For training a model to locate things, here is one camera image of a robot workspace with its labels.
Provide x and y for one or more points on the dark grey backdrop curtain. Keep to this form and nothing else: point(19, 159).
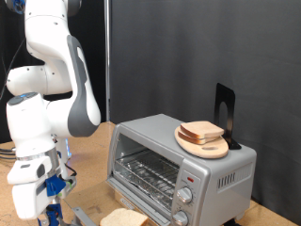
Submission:
point(203, 47)

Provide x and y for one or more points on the black backdrop curtain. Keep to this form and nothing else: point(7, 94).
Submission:
point(94, 47)

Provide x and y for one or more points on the oval wooden cutting board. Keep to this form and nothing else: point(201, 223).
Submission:
point(207, 150)

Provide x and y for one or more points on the white bread slice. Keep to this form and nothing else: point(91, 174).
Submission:
point(200, 128)
point(123, 218)
point(193, 140)

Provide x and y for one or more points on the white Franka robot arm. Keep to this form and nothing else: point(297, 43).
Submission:
point(47, 125)

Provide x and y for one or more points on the silver oven knob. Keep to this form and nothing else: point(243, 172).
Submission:
point(184, 194)
point(180, 218)

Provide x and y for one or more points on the silver toaster oven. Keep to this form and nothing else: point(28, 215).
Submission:
point(150, 132)

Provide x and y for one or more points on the black metal bookend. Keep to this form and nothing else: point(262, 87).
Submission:
point(229, 94)

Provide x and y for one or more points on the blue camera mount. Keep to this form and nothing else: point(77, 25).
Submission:
point(54, 185)

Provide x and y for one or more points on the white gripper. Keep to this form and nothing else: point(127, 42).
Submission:
point(28, 194)

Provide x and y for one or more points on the glass oven door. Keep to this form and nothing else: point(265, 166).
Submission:
point(91, 197)

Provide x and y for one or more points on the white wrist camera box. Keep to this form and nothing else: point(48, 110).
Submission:
point(69, 185)

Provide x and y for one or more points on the vertical metal pole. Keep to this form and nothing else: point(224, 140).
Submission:
point(107, 62)

